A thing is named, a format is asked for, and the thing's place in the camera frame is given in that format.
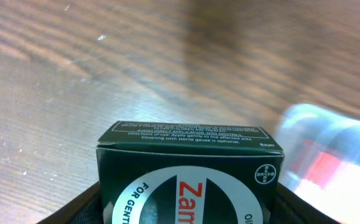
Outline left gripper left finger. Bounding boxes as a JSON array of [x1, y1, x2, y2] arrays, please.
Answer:
[[37, 182, 104, 224]]

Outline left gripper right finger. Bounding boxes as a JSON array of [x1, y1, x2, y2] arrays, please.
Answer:
[[271, 183, 339, 224]]

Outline green round-logo box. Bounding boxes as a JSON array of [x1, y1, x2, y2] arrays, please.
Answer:
[[96, 121, 284, 224]]

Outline red Panadol box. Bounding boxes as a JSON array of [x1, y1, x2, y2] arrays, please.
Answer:
[[294, 150, 360, 223]]

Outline clear plastic container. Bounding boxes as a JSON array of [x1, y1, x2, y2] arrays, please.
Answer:
[[274, 104, 360, 223]]

